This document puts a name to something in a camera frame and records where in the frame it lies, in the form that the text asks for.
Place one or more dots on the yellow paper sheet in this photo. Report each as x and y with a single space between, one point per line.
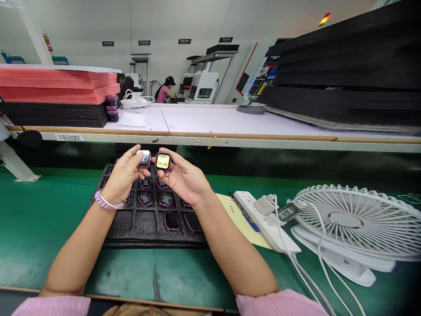
241 227

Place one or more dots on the person's right hand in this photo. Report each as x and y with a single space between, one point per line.
187 182

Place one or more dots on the person's left hand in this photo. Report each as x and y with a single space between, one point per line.
120 179

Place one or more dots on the grey press machine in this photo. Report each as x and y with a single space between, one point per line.
139 70

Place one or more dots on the white metal bracket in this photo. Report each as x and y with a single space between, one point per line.
14 161

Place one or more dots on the long white workbench shelf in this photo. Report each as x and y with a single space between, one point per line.
230 131

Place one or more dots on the white machine with red frame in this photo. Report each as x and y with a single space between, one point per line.
253 72

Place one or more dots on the purple smartwatch with lit screen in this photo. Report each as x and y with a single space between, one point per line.
162 162

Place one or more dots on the white paper pad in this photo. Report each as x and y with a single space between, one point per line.
132 120

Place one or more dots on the small stack of black foam trays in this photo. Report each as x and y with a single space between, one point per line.
56 115

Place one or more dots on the white charger plug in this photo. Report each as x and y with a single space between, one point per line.
264 204

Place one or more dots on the signal light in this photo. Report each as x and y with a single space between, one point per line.
324 19

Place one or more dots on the grey tape roll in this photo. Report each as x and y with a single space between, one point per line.
251 109

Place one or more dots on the white desk fan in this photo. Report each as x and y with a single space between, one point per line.
358 224

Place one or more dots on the stack of purple watches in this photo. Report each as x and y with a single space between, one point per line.
112 108

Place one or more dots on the black foam tray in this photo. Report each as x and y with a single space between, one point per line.
144 227

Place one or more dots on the white power strip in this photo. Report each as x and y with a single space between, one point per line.
269 230

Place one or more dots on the group of purple watch bodies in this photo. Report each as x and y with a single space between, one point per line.
166 200

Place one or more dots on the yellow tape tag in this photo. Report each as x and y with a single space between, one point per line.
212 142

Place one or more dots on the metal frame rack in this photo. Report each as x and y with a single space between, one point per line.
213 57

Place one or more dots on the stack of pink foam sheets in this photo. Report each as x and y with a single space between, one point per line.
56 84

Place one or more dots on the purple smartwatch with filmed screen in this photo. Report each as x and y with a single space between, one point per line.
144 158

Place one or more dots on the large stack of black foam sheets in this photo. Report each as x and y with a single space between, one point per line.
348 75

